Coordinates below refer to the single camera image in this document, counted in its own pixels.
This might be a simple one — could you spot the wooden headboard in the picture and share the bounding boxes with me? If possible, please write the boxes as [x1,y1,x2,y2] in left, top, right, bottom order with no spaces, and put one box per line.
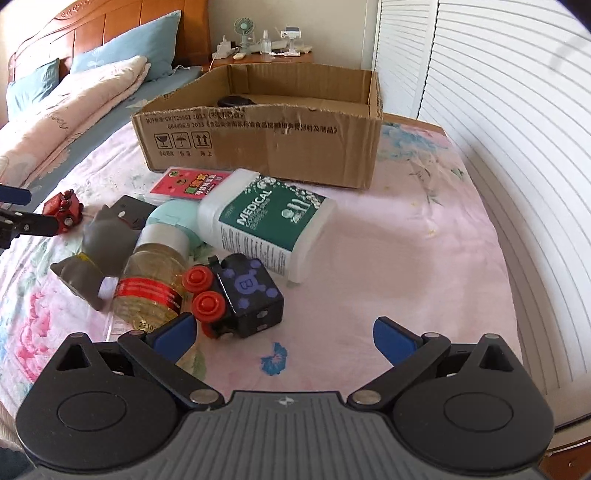
[7,0,211,86]

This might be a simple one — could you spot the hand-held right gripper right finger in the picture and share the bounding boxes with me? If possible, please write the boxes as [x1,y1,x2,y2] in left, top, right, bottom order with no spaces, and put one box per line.
[346,316,527,411]

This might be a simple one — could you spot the clear capsule bottle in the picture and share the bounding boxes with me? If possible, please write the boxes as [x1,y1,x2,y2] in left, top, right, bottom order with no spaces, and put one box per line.
[106,224,192,342]

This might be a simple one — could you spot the white power strip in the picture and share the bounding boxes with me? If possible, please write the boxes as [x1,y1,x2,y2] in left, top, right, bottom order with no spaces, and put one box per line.
[213,36,241,59]

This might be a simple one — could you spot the blue bed sheet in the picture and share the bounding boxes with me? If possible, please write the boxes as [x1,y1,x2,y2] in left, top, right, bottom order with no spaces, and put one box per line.
[0,65,204,199]

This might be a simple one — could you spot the pink card case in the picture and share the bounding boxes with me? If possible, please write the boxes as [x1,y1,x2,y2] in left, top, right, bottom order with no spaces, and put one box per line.
[143,166,234,206]

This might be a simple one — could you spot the black device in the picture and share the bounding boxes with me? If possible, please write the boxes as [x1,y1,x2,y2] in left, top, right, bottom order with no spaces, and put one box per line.
[113,195,155,232]

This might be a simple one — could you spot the grey cat figure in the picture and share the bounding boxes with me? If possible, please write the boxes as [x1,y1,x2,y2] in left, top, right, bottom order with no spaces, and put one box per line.
[50,205,139,311]

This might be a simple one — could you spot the wooden nightstand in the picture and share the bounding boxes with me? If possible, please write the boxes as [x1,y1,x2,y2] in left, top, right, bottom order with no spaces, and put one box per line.
[202,48,315,75]

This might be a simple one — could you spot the mint green round object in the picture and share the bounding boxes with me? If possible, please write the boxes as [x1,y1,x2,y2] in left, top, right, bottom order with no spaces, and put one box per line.
[145,203,218,259]

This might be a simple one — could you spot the white cotton swab container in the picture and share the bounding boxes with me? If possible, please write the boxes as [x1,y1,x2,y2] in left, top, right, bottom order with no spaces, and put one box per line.
[198,168,338,283]

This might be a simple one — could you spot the pink floral bed sheet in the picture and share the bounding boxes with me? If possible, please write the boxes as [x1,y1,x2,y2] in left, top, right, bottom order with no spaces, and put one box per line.
[0,113,525,407]

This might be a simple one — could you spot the pink folded quilt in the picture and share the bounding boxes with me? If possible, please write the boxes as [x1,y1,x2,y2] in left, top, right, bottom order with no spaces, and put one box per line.
[0,55,152,185]

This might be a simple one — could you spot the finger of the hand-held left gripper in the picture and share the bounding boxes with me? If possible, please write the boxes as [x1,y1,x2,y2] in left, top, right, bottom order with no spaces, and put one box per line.
[0,185,32,205]
[0,209,60,251]

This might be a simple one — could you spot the brown cardboard box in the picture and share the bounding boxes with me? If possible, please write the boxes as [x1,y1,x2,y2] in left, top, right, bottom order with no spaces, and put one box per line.
[130,62,385,191]

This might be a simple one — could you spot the narrow white louvered door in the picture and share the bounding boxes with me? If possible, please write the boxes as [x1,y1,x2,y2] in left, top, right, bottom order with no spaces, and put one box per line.
[372,0,438,116]

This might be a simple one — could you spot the black toy car red wheels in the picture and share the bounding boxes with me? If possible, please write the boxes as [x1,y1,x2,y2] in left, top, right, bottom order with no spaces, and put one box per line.
[181,253,286,341]

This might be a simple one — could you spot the small blue pillow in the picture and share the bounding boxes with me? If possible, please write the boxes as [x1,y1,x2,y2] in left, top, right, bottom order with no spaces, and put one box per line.
[6,58,61,116]

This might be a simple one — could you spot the large blue pillow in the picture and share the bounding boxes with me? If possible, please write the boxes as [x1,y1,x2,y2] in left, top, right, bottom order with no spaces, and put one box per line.
[69,10,182,83]

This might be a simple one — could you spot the small green desk fan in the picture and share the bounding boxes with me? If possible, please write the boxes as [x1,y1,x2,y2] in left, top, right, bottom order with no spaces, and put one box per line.
[233,17,253,48]

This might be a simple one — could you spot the wide white louvered door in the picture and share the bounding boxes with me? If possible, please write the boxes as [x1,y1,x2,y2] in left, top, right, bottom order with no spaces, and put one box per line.
[418,0,591,425]

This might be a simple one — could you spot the white display stand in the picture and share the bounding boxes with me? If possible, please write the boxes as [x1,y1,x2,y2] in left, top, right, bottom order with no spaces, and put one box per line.
[280,27,304,52]

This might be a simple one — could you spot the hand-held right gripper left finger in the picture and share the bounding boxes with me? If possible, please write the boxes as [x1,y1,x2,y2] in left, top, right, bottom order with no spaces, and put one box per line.
[55,313,221,411]

